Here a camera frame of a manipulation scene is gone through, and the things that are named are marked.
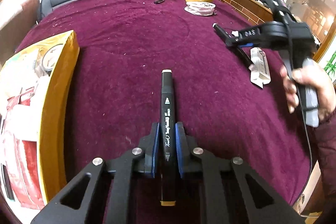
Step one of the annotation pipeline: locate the black marker white cap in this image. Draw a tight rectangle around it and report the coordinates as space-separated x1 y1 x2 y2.
213 23 256 71

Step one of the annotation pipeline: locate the black marker beige cap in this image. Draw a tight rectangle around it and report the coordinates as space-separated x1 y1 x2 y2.
159 69 177 207

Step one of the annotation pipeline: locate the red plastic packet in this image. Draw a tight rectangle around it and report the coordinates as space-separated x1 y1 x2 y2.
1 87 45 210

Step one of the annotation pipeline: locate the person's right hand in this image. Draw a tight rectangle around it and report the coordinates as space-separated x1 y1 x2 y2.
280 61 335 122

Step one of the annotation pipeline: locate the wooden brick-pattern cabinet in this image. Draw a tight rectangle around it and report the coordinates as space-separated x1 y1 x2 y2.
220 0 273 25

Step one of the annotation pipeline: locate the pink clear zip pouch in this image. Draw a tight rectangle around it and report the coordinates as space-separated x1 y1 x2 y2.
184 2 216 16

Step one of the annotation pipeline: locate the small black clip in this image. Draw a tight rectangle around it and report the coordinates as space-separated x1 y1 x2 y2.
154 0 165 5

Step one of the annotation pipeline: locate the maroon table cloth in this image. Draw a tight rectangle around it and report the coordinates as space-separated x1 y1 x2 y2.
20 0 309 223

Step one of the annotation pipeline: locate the gold storage box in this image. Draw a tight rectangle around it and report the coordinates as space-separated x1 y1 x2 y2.
1 30 80 223

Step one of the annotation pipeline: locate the round clock in box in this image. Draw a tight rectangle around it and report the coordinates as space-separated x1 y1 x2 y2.
41 44 63 76

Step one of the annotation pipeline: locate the brown armchair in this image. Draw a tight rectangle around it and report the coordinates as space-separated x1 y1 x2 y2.
1 0 40 67

